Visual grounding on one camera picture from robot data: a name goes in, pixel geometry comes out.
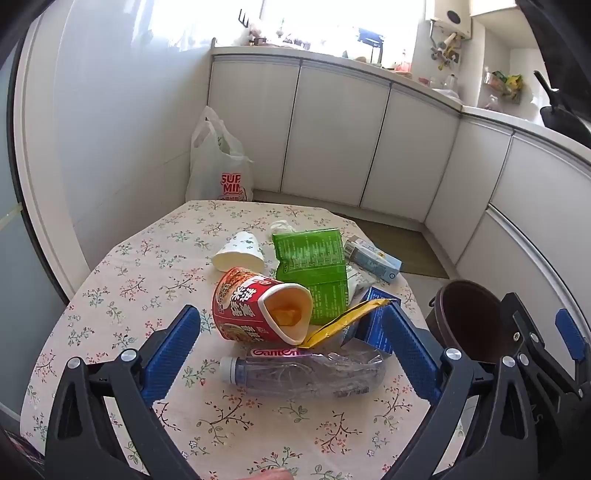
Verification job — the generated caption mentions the blue cardboard box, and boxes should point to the blue cardboard box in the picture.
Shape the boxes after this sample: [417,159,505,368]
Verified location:
[342,286,402,356]

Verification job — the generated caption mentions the white water heater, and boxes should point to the white water heater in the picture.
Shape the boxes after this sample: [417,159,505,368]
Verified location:
[426,0,474,41]

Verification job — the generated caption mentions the person's left hand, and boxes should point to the person's left hand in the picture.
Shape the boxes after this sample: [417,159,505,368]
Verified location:
[249,467,293,480]

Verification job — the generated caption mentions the brown trash bin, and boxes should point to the brown trash bin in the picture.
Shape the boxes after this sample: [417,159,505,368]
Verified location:
[424,279,520,457]

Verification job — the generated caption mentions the blue and black rack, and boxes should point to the blue and black rack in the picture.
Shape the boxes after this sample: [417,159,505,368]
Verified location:
[358,28,387,63]

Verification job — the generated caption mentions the black frying pan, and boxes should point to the black frying pan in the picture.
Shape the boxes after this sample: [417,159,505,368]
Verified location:
[533,69,591,146]

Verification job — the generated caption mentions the light blue carton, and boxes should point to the light blue carton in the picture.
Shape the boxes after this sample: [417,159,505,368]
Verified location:
[342,235,403,284]

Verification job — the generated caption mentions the red instant noodle cup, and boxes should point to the red instant noodle cup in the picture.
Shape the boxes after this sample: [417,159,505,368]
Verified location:
[212,267,315,347]

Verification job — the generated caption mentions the white floral paper cup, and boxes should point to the white floral paper cup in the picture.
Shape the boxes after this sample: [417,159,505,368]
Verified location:
[211,231,265,273]

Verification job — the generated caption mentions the olive floor mat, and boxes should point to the olive floor mat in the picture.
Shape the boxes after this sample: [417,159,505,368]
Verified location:
[330,212,450,279]

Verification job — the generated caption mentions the floral tablecloth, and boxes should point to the floral tablecloth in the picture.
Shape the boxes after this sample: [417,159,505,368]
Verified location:
[21,199,467,480]

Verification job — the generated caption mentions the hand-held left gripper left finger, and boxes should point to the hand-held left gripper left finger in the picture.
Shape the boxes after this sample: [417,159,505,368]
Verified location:
[45,304,204,480]

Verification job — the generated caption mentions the white kitchen cabinets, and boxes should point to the white kitchen cabinets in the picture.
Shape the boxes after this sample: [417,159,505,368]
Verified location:
[208,46,591,370]

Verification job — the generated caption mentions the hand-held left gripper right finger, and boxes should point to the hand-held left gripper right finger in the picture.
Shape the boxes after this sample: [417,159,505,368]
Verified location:
[381,304,546,480]

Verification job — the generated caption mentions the white plastic shopping bag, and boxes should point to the white plastic shopping bag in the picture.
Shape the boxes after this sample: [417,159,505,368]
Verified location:
[185,105,256,203]

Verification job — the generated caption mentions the glass sliding door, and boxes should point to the glass sliding door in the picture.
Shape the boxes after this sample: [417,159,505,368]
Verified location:
[0,18,88,416]

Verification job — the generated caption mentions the yellow foil wrapper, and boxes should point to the yellow foil wrapper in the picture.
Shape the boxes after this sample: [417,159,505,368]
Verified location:
[298,298,402,349]

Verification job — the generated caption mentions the basket of green packets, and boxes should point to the basket of green packets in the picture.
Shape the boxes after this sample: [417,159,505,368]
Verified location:
[484,69,525,103]

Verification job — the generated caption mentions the green carton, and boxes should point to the green carton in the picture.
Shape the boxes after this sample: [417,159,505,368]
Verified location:
[270,227,350,326]

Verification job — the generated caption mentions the white kitchen countertop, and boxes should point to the white kitchen countertop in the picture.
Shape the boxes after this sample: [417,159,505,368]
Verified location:
[211,44,591,148]

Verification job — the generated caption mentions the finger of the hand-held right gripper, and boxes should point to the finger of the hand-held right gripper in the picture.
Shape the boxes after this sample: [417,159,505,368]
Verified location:
[500,292,563,371]
[555,308,587,371]

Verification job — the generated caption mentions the white snack wrapper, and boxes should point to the white snack wrapper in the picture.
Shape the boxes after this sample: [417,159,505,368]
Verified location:
[346,268,384,305]

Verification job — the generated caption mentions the crushed clear plastic bottle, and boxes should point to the crushed clear plastic bottle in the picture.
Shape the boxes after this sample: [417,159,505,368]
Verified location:
[219,347,386,400]

